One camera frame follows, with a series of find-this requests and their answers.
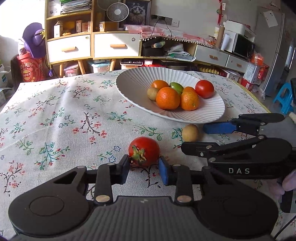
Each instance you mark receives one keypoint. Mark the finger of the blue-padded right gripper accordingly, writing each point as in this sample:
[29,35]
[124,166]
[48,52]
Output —
[245,123]

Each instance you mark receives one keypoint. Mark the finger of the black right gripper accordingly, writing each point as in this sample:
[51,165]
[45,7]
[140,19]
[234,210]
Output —
[208,149]

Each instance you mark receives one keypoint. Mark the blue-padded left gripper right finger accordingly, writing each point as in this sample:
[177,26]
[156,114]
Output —
[178,175]

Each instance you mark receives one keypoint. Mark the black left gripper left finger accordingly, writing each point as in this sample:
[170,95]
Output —
[112,173]

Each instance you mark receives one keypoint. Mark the brown kiwi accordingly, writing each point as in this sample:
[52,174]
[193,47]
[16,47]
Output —
[190,133]

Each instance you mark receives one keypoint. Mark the red tomato with stem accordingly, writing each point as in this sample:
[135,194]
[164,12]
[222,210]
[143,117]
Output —
[144,151]

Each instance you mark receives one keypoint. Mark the small orange mandarin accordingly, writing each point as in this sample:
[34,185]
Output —
[189,101]

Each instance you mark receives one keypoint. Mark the large orange mandarin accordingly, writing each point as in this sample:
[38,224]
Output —
[168,99]

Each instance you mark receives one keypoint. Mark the smooth orange persimmon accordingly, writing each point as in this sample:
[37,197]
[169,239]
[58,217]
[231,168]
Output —
[189,89]

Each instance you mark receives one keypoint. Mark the right hand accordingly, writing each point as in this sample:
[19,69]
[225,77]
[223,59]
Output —
[278,189]

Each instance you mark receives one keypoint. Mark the blue plastic stool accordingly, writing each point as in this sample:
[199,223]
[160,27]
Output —
[285,97]

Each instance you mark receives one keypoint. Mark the green fruit back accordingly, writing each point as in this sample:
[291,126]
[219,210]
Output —
[177,87]

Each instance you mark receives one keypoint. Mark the floral tablecloth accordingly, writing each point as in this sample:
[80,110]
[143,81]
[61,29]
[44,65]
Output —
[50,127]

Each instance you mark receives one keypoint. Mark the kiwi in plate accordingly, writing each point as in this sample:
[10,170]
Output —
[152,93]

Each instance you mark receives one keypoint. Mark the orange persimmon in plate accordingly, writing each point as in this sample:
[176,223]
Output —
[159,84]

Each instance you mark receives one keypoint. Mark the black microwave oven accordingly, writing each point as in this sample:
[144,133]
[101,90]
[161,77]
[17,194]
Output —
[237,44]

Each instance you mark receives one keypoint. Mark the silver refrigerator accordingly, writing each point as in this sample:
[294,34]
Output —
[273,39]

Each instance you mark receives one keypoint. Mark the low wooden tv cabinet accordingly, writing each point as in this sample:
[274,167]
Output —
[207,55]

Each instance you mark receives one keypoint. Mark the pink floral cloth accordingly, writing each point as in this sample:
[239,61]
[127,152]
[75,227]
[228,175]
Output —
[148,32]

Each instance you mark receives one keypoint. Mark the red snack bucket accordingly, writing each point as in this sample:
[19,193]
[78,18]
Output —
[32,69]

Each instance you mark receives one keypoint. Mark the wooden shelf cabinet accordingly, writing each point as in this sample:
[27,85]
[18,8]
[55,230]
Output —
[85,35]

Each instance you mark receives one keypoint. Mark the framed cat picture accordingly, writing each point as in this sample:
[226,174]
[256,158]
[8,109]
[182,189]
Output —
[139,12]

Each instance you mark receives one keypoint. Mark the purple toy figure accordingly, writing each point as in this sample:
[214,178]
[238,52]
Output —
[34,40]

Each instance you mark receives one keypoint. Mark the white desk fan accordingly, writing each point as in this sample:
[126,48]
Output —
[118,13]

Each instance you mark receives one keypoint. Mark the stack of papers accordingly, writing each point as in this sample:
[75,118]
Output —
[72,6]

